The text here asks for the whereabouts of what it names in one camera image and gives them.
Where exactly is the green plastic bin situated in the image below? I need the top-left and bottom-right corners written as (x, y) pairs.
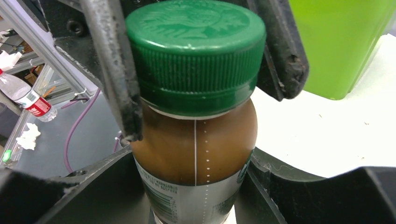
top-left (290, 0), bottom-right (396, 100)

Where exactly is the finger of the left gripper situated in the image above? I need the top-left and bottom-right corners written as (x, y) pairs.
top-left (247, 0), bottom-right (310, 102)
top-left (80, 0), bottom-right (142, 142)

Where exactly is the background red label bottle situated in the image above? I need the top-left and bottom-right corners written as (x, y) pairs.
top-left (0, 70), bottom-right (57, 122)

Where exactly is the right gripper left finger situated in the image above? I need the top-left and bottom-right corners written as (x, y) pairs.
top-left (0, 148), bottom-right (153, 224)

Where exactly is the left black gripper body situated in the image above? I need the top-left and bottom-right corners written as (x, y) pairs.
top-left (17, 0), bottom-right (103, 88)

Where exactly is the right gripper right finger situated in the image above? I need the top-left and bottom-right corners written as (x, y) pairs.
top-left (235, 148), bottom-right (396, 224)

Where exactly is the green-red label bottle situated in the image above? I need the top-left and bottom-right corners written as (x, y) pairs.
top-left (126, 0), bottom-right (266, 224)

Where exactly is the crumpled white tissue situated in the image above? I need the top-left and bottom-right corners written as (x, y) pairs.
top-left (15, 123), bottom-right (41, 150)

